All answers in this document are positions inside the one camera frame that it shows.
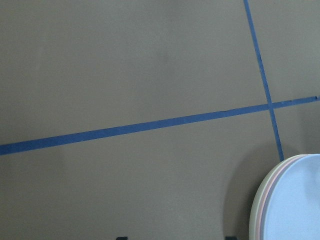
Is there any pink plate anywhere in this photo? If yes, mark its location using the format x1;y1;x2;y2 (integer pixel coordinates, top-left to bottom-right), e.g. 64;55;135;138
254;155;305;240

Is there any light blue plate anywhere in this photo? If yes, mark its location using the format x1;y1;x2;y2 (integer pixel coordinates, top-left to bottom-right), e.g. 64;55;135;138
261;154;320;240

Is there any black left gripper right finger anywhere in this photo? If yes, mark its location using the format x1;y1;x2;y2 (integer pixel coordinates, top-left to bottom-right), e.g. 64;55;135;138
225;236;238;240

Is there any beige plate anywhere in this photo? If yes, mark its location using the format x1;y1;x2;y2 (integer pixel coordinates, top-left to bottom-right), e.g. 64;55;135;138
249;154;301;240

